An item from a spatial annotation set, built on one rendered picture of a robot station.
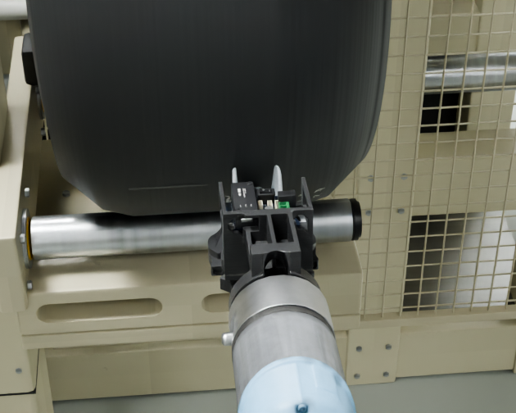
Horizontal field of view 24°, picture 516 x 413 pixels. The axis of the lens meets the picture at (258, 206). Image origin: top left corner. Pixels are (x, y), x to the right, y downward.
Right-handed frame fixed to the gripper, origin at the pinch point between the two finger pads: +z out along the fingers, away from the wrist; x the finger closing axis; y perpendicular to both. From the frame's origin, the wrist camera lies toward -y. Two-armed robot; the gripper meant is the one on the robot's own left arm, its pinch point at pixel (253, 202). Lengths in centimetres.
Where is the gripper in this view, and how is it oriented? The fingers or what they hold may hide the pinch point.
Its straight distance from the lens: 107.0
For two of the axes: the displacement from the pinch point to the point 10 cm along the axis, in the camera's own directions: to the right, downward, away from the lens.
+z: -0.9, -5.0, 8.6
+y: -0.1, -8.6, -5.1
